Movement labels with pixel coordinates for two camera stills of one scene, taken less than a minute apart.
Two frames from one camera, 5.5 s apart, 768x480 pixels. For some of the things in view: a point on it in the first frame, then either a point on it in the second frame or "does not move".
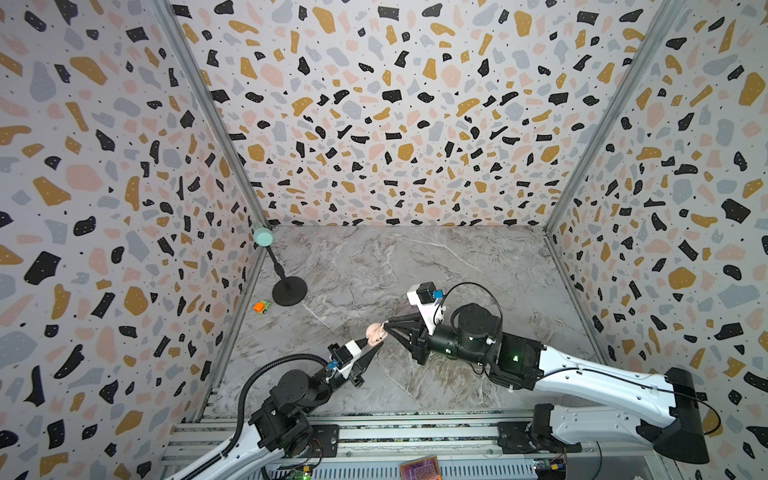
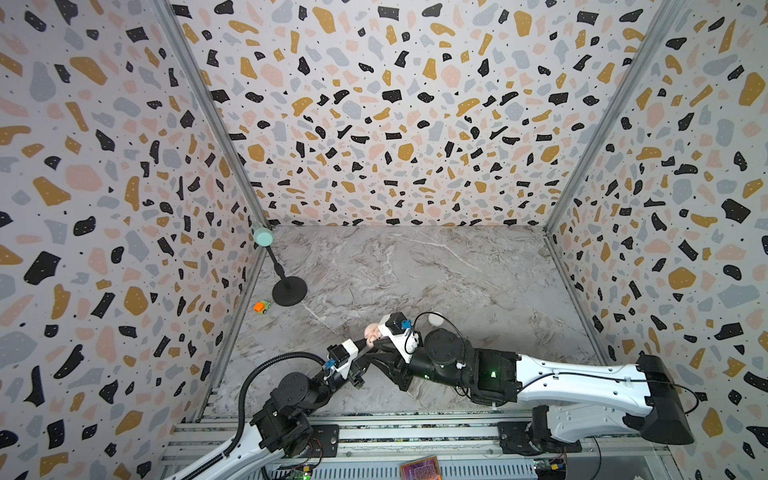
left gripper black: (364, 364) does not move
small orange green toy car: (261, 307) does not move
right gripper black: (421, 339) → (391, 347)
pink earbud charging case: (376, 333) does not move
